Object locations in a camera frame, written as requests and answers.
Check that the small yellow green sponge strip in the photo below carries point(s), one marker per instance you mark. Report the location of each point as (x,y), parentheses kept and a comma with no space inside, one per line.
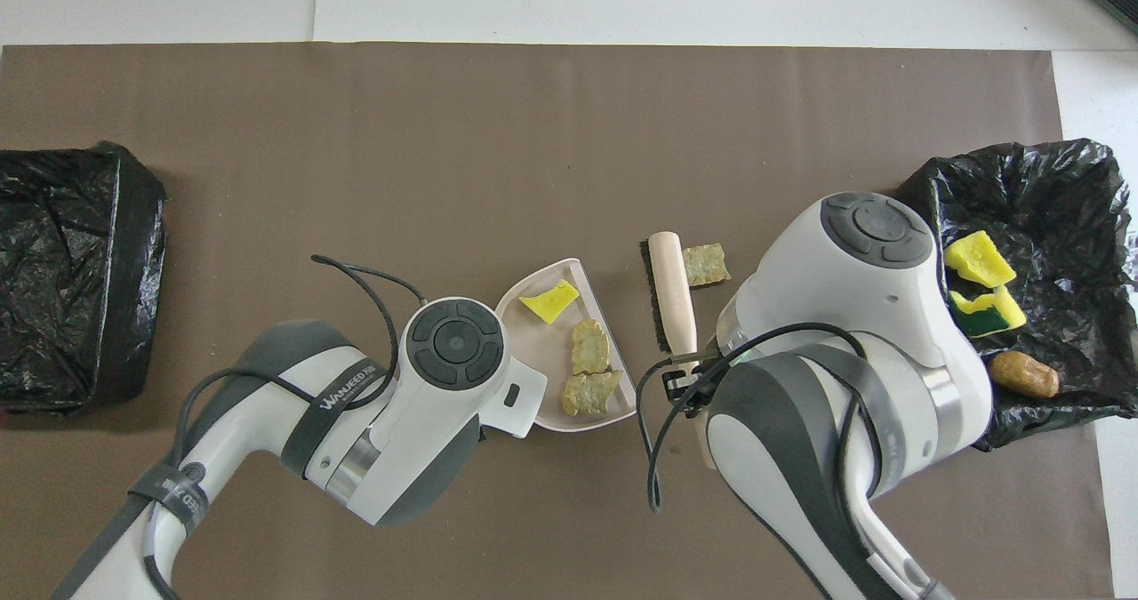
(549,301)

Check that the brown cork-like sponge lump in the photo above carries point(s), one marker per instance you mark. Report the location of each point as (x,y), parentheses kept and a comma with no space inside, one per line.
(1027,375)

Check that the beige hand brush black bristles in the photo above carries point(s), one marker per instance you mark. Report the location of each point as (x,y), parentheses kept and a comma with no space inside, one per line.
(673,289)

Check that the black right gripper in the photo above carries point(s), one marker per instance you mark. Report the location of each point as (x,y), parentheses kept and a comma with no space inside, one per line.
(689,384)

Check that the yellow sponge green scouring pad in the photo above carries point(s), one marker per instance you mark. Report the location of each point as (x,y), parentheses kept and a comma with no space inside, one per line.
(991,316)

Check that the beige plastic dustpan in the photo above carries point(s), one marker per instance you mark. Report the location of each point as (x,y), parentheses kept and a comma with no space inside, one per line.
(551,356)

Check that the yellow sponge piece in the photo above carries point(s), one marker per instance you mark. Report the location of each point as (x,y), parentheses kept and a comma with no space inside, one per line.
(978,260)

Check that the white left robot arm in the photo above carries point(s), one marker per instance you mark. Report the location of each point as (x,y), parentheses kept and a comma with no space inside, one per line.
(391,422)

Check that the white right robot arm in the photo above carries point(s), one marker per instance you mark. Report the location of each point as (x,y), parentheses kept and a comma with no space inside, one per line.
(853,316)

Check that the beige sponge chunk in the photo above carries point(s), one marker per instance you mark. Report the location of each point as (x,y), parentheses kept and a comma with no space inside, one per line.
(590,347)
(591,394)
(707,264)

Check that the black bag-lined trash bin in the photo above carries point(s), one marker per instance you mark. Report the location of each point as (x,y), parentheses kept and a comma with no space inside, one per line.
(1067,209)
(80,271)

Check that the brown paper table mat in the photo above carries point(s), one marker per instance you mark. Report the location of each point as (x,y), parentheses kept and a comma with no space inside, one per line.
(444,138)

